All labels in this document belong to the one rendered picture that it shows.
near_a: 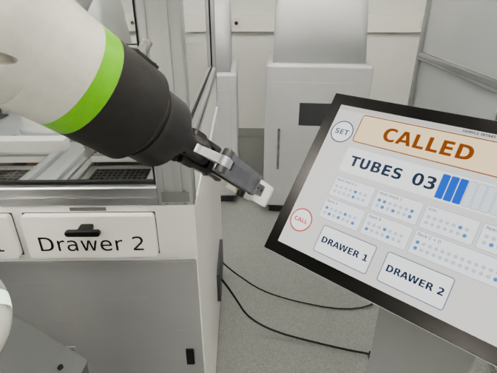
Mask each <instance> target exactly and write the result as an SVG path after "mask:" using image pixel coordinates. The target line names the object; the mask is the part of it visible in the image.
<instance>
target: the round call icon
mask: <svg viewBox="0 0 497 373"><path fill-rule="evenodd" d="M316 214H317V212H315V211H313V210H310V209H307V208H305V207H303V206H300V205H298V204H296V205H295V207H294V209H293V211H292V213H291V216H290V218H289V219H288V222H287V224H286V226H285V227H287V228H289V229H292V230H294V231H295V232H298V233H300V234H302V235H304V236H307V234H308V231H309V229H310V228H311V225H312V223H313V221H314V219H315V217H316Z"/></svg>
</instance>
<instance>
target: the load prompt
mask: <svg viewBox="0 0 497 373"><path fill-rule="evenodd" d="M352 141H353V142H356V143H359V144H364V145H368V146H371V147H376V148H380V149H385V150H388V151H391V152H397V153H400V154H403V155H408V156H411V157H414V158H420V159H423V160H426V161H432V162H435V163H438V164H444V165H447V166H450V167H455V168H459V169H464V170H467V171H470V172H475V173H478V174H482V175H487V176H490V177H494V178H497V141H492V140H488V139H484V138H477V137H473V136H469V135H462V134H458V133H454V132H448V131H444V130H437V129H434V128H429V127H423V126H419V125H415V124H408V123H404V122H400V121H393V120H389V119H385V118H378V117H374V116H370V115H363V117H362V119H361V121H360V123H359V126H358V127H357V129H356V132H355V134H354V136H353V139H352Z"/></svg>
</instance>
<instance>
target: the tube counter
mask: <svg viewBox="0 0 497 373"><path fill-rule="evenodd" d="M405 190H406V191H408V192H413V193H416V194H418V195H423V196H425V197H428V198H432V199H435V200H437V201H442V202H445V203H447V204H452V205H454V206H458V207H461V208H464V209H468V210H470V211H474V212H477V213H480V214H483V215H487V216H490V217H493V218H497V186H496V185H494V184H489V183H485V182H482V181H477V180H474V179H471V178H466V177H463V176H460V175H454V174H452V173H449V172H443V171H440V170H437V169H432V168H429V167H424V166H421V165H418V164H417V165H416V167H415V169H414V171H413V174H412V176H411V178H410V180H409V182H408V185H407V187H406V189H405Z"/></svg>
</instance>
